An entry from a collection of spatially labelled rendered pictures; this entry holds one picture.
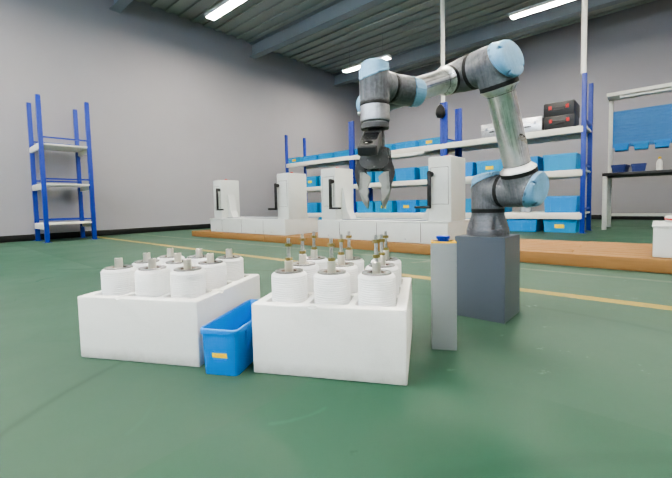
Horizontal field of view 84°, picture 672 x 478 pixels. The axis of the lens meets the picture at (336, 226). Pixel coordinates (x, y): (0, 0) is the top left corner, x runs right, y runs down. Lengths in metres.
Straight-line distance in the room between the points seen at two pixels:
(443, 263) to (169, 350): 0.80
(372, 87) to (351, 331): 0.59
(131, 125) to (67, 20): 1.67
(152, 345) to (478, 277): 1.08
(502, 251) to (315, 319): 0.74
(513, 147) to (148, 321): 1.21
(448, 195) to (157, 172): 5.57
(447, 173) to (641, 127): 4.12
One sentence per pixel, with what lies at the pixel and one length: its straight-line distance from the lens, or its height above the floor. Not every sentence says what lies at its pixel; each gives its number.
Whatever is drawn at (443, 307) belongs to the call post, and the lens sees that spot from 1.14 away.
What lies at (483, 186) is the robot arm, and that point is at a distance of 1.45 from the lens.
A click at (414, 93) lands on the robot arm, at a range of 1.04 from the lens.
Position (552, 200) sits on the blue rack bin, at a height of 0.41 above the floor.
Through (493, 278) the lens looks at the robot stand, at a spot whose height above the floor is 0.16.
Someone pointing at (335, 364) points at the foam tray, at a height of 0.04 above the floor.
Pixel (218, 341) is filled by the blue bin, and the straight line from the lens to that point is 1.03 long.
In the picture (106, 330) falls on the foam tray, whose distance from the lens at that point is 1.28.
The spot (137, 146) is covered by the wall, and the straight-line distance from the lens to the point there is 7.42.
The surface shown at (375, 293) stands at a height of 0.21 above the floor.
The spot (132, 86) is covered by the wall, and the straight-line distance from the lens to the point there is 7.62.
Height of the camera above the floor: 0.43
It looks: 3 degrees down
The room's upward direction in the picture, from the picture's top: 1 degrees counter-clockwise
